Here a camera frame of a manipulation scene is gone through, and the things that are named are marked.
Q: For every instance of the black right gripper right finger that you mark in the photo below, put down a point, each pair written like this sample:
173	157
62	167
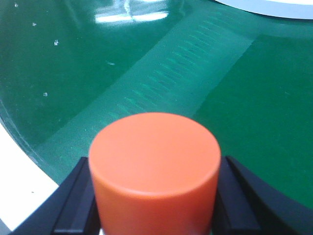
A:
247	205

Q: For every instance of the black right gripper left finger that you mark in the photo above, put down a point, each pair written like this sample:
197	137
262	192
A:
70	210

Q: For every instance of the orange cylindrical capacitor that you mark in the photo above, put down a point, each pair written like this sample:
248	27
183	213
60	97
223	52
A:
155	174

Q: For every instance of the green conveyor belt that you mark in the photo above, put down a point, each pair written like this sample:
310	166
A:
171	73

